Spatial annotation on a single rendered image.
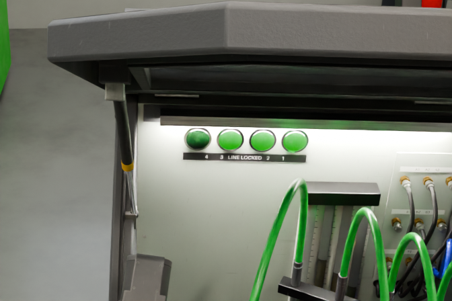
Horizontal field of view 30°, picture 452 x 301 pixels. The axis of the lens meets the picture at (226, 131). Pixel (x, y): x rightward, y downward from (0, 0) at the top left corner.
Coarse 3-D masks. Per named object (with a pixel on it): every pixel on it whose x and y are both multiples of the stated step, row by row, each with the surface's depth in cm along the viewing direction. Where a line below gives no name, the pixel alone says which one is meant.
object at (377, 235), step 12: (360, 216) 145; (372, 216) 138; (372, 228) 135; (348, 240) 152; (348, 252) 154; (384, 252) 132; (348, 264) 156; (384, 264) 131; (384, 276) 130; (336, 288) 160; (384, 288) 129; (384, 300) 128
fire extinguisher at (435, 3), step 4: (424, 0) 494; (428, 0) 493; (432, 0) 493; (436, 0) 493; (440, 0) 494; (444, 0) 495; (424, 4) 495; (428, 4) 494; (432, 4) 494; (436, 4) 494; (440, 4) 496; (444, 4) 497
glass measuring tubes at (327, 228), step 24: (312, 192) 158; (336, 192) 159; (360, 192) 159; (312, 216) 162; (336, 216) 165; (312, 240) 165; (336, 240) 168; (360, 240) 165; (312, 264) 171; (336, 264) 168; (360, 264) 169
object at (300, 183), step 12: (300, 180) 139; (288, 192) 134; (300, 192) 148; (288, 204) 132; (300, 204) 152; (276, 216) 130; (300, 216) 154; (276, 228) 128; (300, 228) 156; (300, 240) 157; (264, 252) 126; (300, 252) 159; (264, 264) 126; (300, 264) 160; (264, 276) 125; (252, 288) 125; (252, 300) 124
